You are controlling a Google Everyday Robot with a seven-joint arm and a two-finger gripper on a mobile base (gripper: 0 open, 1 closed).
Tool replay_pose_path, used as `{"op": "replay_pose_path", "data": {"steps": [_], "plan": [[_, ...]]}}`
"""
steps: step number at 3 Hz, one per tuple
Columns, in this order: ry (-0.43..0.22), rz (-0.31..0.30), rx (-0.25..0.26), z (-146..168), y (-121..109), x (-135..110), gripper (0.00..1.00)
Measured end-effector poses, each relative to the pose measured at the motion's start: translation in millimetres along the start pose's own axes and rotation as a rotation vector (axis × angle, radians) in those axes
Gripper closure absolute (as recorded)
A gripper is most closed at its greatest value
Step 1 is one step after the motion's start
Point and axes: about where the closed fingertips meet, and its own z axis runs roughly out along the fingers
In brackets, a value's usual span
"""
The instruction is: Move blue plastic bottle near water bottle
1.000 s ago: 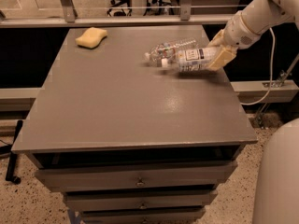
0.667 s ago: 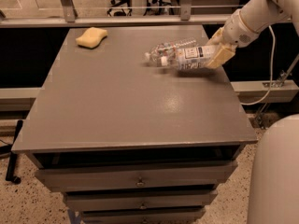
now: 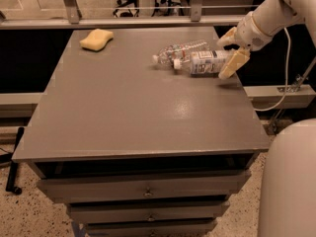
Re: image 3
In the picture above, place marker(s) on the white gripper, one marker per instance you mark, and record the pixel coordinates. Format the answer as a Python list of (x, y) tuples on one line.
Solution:
[(249, 33)]

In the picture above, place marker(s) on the blue label plastic bottle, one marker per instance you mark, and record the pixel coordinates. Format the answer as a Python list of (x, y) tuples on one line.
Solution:
[(202, 63)]

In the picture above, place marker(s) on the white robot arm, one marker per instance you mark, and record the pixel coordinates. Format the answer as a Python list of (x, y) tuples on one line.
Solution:
[(288, 192)]

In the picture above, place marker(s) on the clear water bottle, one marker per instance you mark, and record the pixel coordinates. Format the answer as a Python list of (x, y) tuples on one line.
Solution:
[(179, 52)]

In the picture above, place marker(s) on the black office chair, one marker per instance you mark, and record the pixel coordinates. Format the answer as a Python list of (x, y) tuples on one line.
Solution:
[(126, 8)]

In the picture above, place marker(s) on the yellow sponge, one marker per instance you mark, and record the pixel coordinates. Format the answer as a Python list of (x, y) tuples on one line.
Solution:
[(97, 39)]

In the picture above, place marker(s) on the grey drawer cabinet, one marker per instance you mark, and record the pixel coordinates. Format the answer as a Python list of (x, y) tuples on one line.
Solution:
[(111, 113)]

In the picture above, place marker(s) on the metal railing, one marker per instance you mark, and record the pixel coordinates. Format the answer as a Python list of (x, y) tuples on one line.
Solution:
[(89, 14)]

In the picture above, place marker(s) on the bottom grey drawer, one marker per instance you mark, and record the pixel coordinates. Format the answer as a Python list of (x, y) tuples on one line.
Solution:
[(151, 229)]

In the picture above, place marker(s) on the grey drawer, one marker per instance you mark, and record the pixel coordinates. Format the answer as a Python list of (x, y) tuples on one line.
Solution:
[(134, 187), (148, 212), (151, 229)]

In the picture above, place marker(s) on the middle grey drawer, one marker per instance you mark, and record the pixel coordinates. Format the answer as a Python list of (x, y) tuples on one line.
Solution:
[(148, 212)]

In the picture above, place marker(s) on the top grey drawer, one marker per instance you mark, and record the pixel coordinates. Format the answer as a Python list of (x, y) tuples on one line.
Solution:
[(134, 187)]

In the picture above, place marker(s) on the black pole on floor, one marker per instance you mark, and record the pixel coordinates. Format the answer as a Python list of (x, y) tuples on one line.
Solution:
[(11, 187)]

